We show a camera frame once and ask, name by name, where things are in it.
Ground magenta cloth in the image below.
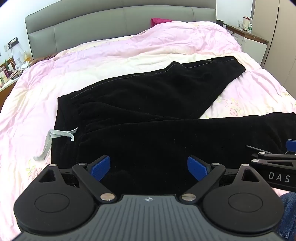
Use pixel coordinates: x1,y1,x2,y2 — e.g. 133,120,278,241
151,17,173,28

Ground white nightstand with wooden top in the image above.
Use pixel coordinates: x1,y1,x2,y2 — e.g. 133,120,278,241
222,23,270,67

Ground person's leg in jeans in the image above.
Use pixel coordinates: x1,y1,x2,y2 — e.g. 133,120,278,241
276,191,296,241

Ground beige wardrobe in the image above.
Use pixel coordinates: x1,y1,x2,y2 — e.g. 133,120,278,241
252,0,296,93

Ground black wall socket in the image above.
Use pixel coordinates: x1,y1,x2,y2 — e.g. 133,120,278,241
7,37,19,50

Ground pink floral blanket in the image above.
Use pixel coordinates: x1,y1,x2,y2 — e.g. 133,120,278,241
0,21,296,209

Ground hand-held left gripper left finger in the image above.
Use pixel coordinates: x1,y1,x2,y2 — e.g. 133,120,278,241
38,155,115,202

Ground cluttered bedside table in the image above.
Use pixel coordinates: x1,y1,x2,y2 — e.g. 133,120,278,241
0,76,22,112

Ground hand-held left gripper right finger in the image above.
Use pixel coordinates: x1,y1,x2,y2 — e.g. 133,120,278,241
181,156,263,202

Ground white table lamp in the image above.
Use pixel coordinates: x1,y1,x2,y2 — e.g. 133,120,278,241
11,50,31,70

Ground brown cloth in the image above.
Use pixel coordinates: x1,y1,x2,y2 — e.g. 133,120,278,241
32,53,57,64

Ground black pants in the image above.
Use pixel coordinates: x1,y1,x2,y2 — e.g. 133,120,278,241
33,56,296,197

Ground grey padded headboard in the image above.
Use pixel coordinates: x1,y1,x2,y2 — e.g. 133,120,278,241
25,0,216,61

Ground cluster of cosmetic bottles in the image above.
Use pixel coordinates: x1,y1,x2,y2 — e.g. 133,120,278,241
0,59,26,87

